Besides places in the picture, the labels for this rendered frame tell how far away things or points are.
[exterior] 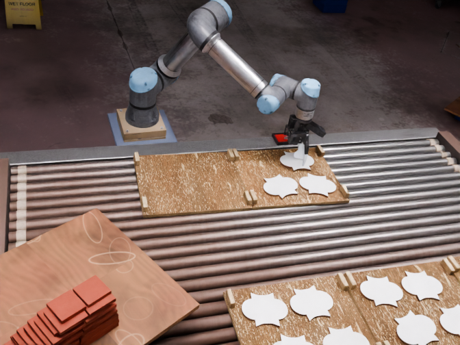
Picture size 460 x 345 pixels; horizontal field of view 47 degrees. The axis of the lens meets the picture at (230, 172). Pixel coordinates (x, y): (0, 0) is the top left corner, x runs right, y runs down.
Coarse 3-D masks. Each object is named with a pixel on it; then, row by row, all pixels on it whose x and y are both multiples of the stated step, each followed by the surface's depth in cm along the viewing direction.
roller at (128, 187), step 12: (336, 168) 229; (348, 168) 231; (360, 168) 232; (372, 168) 234; (384, 168) 236; (396, 168) 238; (24, 192) 191; (36, 192) 193; (48, 192) 194; (60, 192) 195; (72, 192) 196; (84, 192) 197; (96, 192) 199; (108, 192) 200; (120, 192) 202
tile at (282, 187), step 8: (280, 176) 215; (264, 184) 210; (272, 184) 211; (280, 184) 211; (288, 184) 212; (296, 184) 213; (272, 192) 207; (280, 192) 207; (288, 192) 208; (296, 192) 209
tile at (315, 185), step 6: (300, 180) 215; (306, 180) 216; (312, 180) 216; (318, 180) 217; (324, 180) 217; (300, 186) 214; (306, 186) 213; (312, 186) 213; (318, 186) 214; (324, 186) 214; (330, 186) 215; (312, 192) 210; (318, 192) 211; (324, 192) 211; (330, 192) 212
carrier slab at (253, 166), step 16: (240, 160) 222; (256, 160) 223; (272, 160) 225; (320, 160) 230; (240, 176) 214; (256, 176) 215; (272, 176) 217; (288, 176) 218; (304, 176) 219; (320, 176) 221; (256, 192) 207; (304, 192) 211; (336, 192) 214; (256, 208) 201; (272, 208) 203
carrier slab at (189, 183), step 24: (144, 168) 209; (168, 168) 211; (192, 168) 213; (216, 168) 215; (144, 192) 198; (168, 192) 200; (192, 192) 202; (216, 192) 204; (240, 192) 206; (144, 216) 190
